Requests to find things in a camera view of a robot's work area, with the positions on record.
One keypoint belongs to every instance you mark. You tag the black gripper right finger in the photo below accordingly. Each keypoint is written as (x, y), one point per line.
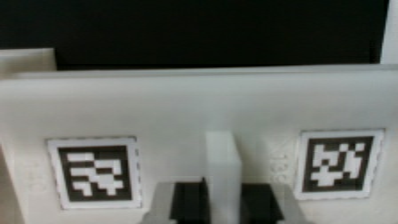
(268, 205)

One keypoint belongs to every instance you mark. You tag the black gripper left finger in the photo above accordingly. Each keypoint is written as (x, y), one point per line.
(180, 205)

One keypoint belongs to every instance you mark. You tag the white cabinet door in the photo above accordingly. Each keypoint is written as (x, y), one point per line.
(110, 130)

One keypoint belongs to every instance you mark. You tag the white cabinet body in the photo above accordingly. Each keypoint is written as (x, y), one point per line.
(25, 60)

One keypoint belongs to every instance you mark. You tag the white U-shaped fence wall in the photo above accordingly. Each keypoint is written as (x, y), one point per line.
(389, 44)

